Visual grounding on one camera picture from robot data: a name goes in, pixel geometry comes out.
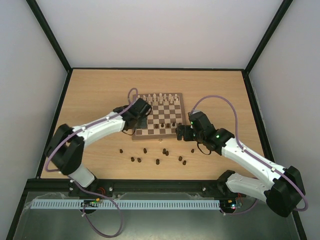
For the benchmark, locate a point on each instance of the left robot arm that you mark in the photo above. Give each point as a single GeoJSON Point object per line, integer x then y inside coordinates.
{"type": "Point", "coordinates": [65, 150]}

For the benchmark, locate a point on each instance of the wooden chess board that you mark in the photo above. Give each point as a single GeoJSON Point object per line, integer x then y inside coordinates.
{"type": "Point", "coordinates": [166, 114]}

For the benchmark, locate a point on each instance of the black mounting rail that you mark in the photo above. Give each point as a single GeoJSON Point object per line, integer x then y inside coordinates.
{"type": "Point", "coordinates": [206, 188]}

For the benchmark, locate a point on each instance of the right circuit board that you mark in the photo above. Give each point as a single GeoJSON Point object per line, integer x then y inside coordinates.
{"type": "Point", "coordinates": [231, 203]}

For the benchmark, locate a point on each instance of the light blue cable duct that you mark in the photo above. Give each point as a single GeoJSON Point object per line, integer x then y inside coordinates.
{"type": "Point", "coordinates": [74, 204]}

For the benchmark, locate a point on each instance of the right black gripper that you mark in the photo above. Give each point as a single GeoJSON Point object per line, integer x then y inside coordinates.
{"type": "Point", "coordinates": [186, 132]}

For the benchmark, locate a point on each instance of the circuit board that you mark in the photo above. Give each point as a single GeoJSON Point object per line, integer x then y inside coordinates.
{"type": "Point", "coordinates": [93, 203]}
{"type": "Point", "coordinates": [231, 203]}

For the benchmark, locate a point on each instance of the left circuit board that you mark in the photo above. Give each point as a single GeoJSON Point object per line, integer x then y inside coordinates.
{"type": "Point", "coordinates": [93, 203]}

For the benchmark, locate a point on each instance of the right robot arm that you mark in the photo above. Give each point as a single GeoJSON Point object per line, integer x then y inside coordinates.
{"type": "Point", "coordinates": [279, 187]}

